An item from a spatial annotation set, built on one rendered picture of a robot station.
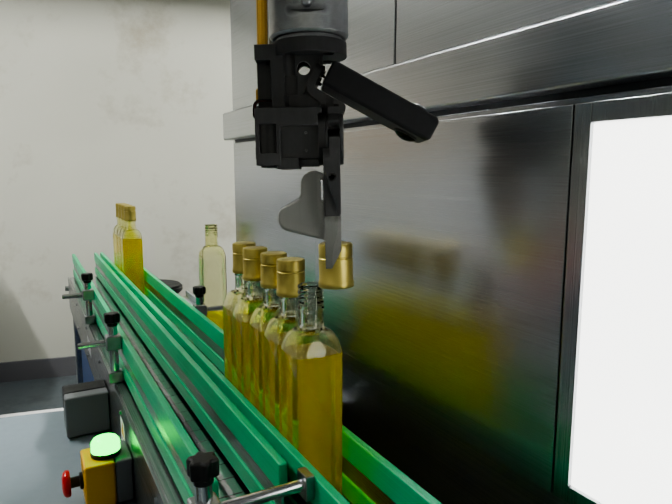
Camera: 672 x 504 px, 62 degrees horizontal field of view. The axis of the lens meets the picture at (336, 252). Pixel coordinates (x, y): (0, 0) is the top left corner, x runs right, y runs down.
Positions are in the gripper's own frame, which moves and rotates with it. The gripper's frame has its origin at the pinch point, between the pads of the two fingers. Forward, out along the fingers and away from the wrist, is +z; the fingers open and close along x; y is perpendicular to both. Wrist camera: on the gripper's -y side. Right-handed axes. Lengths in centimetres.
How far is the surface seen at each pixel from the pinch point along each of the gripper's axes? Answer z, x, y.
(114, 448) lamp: 34, -27, 35
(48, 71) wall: -72, -286, 161
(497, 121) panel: -12.3, 1.9, -15.5
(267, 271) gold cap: 4.3, -14.8, 8.6
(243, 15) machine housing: -41, -67, 17
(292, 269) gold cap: 3.2, -9.5, 5.0
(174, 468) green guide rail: 27.4, -9.2, 20.2
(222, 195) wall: 3, -315, 69
